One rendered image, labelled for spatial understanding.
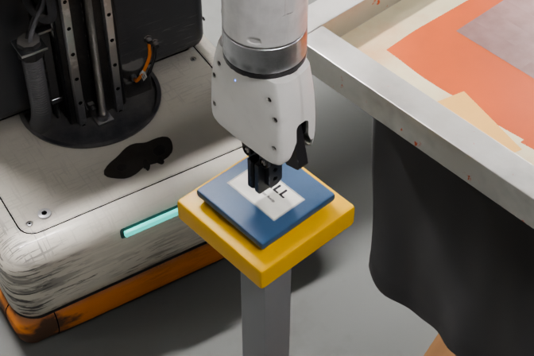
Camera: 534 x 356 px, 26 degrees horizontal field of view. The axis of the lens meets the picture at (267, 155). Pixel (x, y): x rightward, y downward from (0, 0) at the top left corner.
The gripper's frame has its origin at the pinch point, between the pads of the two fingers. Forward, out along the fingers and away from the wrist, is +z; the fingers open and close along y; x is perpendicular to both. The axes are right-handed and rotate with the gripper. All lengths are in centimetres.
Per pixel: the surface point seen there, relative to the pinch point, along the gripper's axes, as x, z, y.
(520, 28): 41.1, 4.7, -0.3
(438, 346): 57, 98, -15
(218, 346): 28, 100, -44
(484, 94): 28.9, 4.8, 4.5
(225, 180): -1.9, 3.3, -3.9
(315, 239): 1.0, 5.8, 6.4
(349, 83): 17.4, 2.6, -5.3
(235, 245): -5.8, 5.1, 2.1
